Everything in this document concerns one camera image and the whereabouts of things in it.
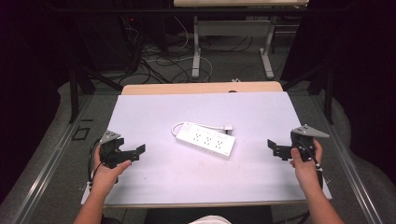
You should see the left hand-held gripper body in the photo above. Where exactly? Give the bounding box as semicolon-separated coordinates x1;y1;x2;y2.
98;130;125;170

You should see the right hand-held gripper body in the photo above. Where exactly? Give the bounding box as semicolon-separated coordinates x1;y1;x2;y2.
290;124;331;163

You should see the person's left hand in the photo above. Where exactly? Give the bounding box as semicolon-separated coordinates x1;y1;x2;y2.
91;144;133;191

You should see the person's right hand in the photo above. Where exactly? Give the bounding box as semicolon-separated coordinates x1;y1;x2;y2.
289;138;324;194

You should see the black metal stand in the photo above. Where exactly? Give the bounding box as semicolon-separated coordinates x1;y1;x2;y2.
66;55;124;125
281;63;336;125

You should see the white power strip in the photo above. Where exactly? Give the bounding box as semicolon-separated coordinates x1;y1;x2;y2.
175;121;237;158

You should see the white table mat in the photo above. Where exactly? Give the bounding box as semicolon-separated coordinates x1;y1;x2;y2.
80;91;332;207

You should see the wooden table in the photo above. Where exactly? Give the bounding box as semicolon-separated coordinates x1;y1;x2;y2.
102;80;309;209

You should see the person's white shirt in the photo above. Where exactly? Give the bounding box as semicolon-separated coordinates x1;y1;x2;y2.
188;215;233;224

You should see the dark computer tower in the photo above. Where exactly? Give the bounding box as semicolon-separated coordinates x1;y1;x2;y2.
74;15;141;73

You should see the white desk with metal legs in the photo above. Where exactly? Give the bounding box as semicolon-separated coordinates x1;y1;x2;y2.
173;0;310;80

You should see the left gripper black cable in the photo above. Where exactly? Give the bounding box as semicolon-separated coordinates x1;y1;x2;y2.
87;137;105;189

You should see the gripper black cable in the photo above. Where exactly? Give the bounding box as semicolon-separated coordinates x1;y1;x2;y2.
87;137;105;189
297;141;325;191

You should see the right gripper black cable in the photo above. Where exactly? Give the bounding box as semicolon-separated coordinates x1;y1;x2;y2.
297;141;325;191

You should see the aluminium floor rail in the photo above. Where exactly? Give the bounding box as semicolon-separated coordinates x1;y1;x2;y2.
311;92;386;224
8;92;94;224

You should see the white power strip cable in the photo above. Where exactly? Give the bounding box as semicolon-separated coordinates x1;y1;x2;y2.
170;121;234;138

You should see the tangle of floor cables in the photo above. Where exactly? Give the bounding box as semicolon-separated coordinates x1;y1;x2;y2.
118;15;254;86

